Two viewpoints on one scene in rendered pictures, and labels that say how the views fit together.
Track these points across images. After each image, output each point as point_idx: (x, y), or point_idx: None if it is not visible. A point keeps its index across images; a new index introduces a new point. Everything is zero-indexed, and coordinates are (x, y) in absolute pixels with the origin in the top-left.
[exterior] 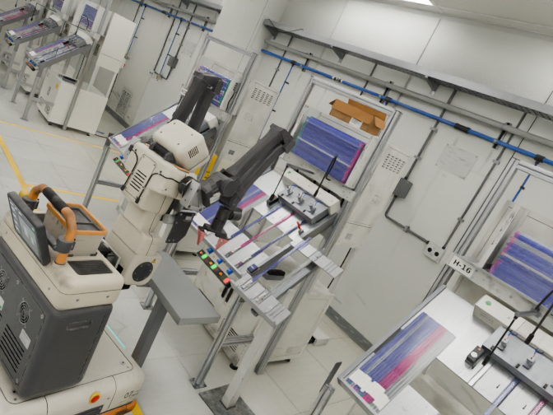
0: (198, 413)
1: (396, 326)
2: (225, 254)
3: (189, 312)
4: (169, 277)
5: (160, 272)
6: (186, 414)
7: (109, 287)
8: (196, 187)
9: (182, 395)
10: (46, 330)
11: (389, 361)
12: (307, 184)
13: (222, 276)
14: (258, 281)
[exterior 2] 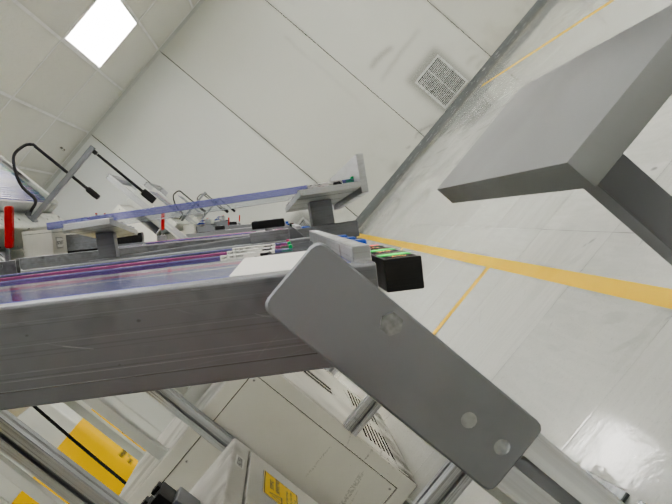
0: (623, 441)
1: (155, 244)
2: (308, 245)
3: (502, 114)
4: (549, 105)
5: (578, 80)
6: (650, 413)
7: None
8: None
9: (670, 451)
10: None
11: (219, 237)
12: None
13: (371, 247)
14: (235, 475)
